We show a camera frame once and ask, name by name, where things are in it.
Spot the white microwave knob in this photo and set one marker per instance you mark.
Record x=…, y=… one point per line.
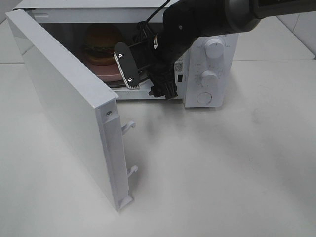
x=208, y=77
x=214, y=48

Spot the white microwave door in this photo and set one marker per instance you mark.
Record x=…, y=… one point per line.
x=81, y=107

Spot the pink round plate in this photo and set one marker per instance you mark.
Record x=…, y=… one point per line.
x=101, y=63

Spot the round white door button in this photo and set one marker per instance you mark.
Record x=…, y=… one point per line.
x=204, y=98

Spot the burger with lettuce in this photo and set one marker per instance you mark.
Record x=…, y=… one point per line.
x=98, y=43

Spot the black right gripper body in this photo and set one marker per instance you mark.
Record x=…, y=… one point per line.
x=156, y=53

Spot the white microwave oven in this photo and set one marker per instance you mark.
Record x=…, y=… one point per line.
x=67, y=20

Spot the glass microwave turntable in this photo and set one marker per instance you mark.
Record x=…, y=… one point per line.
x=121, y=84

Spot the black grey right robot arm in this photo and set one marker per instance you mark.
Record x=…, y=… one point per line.
x=224, y=17

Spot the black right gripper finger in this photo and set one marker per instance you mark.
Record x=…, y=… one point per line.
x=126, y=65

